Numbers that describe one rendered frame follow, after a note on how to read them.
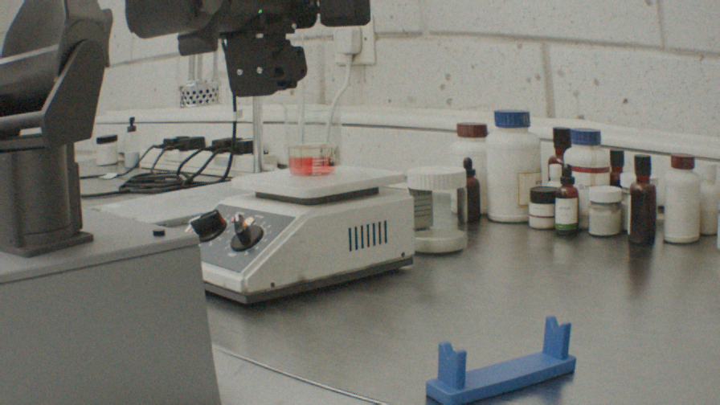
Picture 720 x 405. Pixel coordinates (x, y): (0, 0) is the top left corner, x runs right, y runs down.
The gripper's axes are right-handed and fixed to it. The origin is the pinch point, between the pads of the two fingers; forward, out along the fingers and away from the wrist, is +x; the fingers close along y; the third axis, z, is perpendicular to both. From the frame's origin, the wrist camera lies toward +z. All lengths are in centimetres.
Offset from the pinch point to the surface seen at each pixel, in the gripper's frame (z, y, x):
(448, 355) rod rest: 22.9, 22.7, -27.2
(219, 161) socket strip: 22, -44, 59
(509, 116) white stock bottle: 12.9, 12.8, 29.6
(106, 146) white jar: 21, -86, 76
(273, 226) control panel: 19.8, 1.0, -6.5
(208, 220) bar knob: 19.7, -6.0, -6.1
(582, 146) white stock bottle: 15.8, 22.8, 27.1
